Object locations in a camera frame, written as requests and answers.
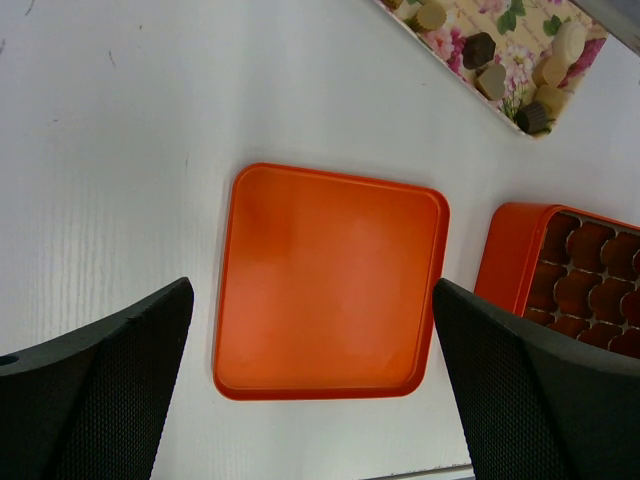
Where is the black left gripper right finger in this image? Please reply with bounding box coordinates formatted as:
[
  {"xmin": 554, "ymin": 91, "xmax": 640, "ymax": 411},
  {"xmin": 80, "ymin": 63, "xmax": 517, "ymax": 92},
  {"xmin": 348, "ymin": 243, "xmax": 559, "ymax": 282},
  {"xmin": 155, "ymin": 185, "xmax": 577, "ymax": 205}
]
[{"xmin": 432, "ymin": 279, "xmax": 639, "ymax": 479}]

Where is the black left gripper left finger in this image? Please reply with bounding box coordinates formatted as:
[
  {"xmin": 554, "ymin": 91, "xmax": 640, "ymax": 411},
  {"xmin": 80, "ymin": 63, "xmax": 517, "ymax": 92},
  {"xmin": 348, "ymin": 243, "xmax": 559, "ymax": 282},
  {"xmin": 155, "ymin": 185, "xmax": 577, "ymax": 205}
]
[{"xmin": 1, "ymin": 278, "xmax": 194, "ymax": 479}]

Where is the orange chocolate box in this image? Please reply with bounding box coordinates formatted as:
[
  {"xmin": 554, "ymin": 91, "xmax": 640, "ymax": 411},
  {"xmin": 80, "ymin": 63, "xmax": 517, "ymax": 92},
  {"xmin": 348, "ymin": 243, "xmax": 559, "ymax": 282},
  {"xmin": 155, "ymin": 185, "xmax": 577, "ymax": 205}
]
[{"xmin": 474, "ymin": 202, "xmax": 639, "ymax": 358}]

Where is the dark chocolate cup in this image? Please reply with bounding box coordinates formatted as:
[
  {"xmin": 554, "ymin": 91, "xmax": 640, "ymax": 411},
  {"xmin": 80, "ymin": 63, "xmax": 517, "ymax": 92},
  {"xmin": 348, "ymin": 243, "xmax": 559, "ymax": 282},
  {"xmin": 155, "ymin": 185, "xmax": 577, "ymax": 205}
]
[{"xmin": 514, "ymin": 101, "xmax": 550, "ymax": 135}]

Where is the beige chocolate piece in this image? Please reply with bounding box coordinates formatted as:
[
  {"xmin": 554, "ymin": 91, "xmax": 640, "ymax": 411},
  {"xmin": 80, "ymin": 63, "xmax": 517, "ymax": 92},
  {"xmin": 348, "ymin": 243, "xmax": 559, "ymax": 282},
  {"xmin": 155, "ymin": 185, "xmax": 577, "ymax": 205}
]
[{"xmin": 475, "ymin": 64, "xmax": 506, "ymax": 101}]

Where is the dark chocolate piece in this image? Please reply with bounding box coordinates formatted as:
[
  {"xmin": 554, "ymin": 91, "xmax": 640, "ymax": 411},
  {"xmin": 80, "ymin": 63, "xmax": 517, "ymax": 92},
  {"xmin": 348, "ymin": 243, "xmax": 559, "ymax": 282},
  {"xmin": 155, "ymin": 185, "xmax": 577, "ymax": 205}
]
[{"xmin": 462, "ymin": 32, "xmax": 496, "ymax": 70}]

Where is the white chocolate piece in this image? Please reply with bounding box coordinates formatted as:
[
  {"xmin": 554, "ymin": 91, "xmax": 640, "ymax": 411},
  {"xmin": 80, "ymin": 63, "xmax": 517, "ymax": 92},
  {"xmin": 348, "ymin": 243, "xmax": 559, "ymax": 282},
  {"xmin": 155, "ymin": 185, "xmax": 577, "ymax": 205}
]
[{"xmin": 552, "ymin": 21, "xmax": 587, "ymax": 66}]

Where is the orange box lid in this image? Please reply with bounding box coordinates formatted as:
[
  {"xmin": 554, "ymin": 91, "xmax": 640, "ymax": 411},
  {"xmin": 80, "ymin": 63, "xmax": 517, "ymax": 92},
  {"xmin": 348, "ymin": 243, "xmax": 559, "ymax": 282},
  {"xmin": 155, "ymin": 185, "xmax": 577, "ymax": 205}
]
[{"xmin": 212, "ymin": 163, "xmax": 450, "ymax": 401}]

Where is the floral tray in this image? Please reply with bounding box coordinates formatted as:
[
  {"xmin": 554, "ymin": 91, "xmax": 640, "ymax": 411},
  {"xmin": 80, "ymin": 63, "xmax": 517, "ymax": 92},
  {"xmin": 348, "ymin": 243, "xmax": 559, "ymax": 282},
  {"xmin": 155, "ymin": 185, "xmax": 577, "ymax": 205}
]
[{"xmin": 378, "ymin": 1, "xmax": 608, "ymax": 138}]

